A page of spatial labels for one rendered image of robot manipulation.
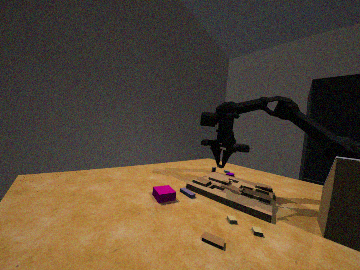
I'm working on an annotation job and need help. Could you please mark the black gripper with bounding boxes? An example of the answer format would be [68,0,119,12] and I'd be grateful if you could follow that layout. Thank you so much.
[201,127,250,167]

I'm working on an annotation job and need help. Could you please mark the magenta block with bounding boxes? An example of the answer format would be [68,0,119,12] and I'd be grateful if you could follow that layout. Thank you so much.
[152,185,177,204]

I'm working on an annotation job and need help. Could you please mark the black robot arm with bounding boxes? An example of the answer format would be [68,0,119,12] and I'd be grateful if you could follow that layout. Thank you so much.
[200,96,360,163]

